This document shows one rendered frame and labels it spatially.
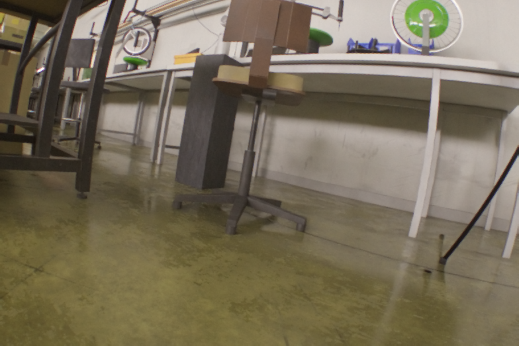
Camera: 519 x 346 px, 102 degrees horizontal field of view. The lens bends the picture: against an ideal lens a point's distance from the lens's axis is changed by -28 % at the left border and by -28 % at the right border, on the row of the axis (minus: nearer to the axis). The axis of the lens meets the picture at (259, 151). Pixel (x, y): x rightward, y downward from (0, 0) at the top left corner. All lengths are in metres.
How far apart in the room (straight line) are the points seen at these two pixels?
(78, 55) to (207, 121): 1.76
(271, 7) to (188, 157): 1.11
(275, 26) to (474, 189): 1.91
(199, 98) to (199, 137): 0.25
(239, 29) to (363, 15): 1.93
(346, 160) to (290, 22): 1.67
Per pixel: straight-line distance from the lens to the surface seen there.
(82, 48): 3.09
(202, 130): 1.80
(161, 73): 2.94
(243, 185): 1.28
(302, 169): 2.75
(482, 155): 2.45
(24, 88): 2.13
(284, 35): 1.11
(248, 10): 1.16
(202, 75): 1.90
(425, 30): 1.98
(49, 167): 1.17
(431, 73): 1.60
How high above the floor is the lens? 0.33
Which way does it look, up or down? 2 degrees down
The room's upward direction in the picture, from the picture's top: 9 degrees clockwise
